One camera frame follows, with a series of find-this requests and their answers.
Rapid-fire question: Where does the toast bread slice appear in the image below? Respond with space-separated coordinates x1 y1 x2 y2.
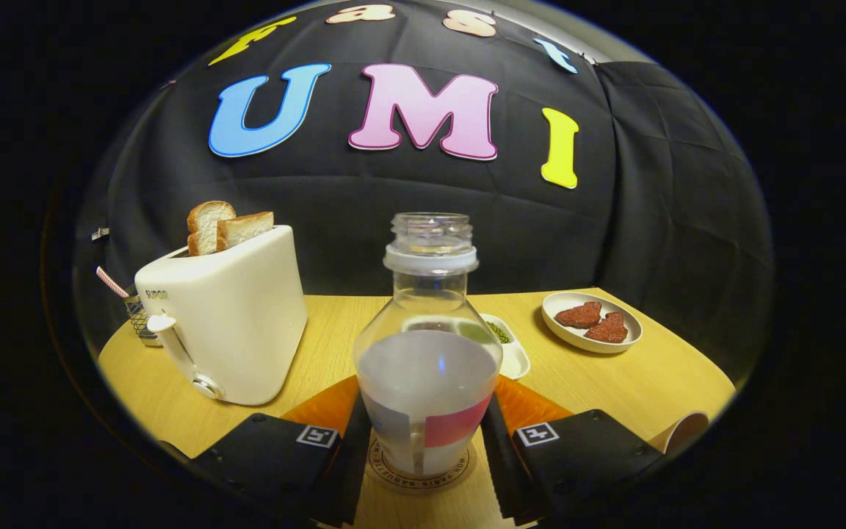
216 212 275 252
187 201 236 256

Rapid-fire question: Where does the black backdrop cloth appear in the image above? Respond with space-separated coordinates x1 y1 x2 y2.
70 0 775 383

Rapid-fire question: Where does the round wooden coaster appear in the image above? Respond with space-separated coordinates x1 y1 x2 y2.
364 433 480 493

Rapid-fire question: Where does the pink striped straw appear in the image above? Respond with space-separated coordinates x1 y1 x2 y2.
95 266 131 299

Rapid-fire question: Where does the wire mesh basket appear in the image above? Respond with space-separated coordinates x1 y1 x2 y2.
123 294 163 348

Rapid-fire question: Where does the white toaster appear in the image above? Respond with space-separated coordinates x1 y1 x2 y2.
134 224 309 407

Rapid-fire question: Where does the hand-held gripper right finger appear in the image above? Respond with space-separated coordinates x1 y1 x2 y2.
480 375 666 527

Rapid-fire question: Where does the beige cup with handle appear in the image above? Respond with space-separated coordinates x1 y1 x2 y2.
647 411 710 456

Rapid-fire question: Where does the white divided bean tray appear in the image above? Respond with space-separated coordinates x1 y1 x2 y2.
402 313 532 381

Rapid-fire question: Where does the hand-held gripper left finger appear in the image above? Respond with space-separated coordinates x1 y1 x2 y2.
189 375 373 528

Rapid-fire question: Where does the red meat piece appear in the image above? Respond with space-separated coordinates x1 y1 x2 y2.
554 301 604 330
585 312 629 345

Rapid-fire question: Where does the white round plate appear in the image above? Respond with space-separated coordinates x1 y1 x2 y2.
541 291 643 355

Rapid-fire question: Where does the clear plastic juice bottle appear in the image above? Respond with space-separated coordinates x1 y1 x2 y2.
352 212 505 478

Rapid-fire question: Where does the wooden table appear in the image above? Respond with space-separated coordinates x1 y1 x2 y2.
97 287 737 529

